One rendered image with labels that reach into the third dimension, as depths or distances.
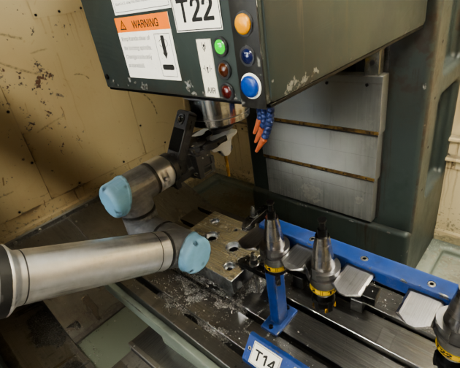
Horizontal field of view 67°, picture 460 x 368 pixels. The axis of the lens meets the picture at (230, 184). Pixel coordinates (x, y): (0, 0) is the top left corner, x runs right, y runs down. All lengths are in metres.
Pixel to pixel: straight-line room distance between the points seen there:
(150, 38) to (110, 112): 1.24
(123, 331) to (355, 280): 1.03
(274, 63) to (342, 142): 0.77
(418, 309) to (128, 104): 1.61
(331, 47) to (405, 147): 0.64
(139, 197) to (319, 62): 0.42
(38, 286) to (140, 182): 0.29
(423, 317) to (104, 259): 0.49
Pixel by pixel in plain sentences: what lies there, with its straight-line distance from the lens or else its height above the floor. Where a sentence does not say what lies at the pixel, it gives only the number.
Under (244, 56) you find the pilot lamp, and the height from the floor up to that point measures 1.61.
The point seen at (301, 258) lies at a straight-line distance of 0.71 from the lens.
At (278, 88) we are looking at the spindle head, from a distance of 0.51.
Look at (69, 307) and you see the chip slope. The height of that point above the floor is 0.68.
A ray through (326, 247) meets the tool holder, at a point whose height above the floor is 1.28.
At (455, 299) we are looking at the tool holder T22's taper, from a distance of 0.59.
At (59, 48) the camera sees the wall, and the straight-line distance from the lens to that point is 1.76.
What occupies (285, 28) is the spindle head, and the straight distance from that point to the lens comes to 0.51.
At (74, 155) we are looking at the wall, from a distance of 1.81.
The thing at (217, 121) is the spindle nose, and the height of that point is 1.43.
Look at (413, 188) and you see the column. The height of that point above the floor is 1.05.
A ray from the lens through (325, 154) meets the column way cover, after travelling 1.28.
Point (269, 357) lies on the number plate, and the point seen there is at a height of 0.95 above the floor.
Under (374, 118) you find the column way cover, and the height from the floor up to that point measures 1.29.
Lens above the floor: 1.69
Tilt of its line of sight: 29 degrees down
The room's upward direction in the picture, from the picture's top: 10 degrees counter-clockwise
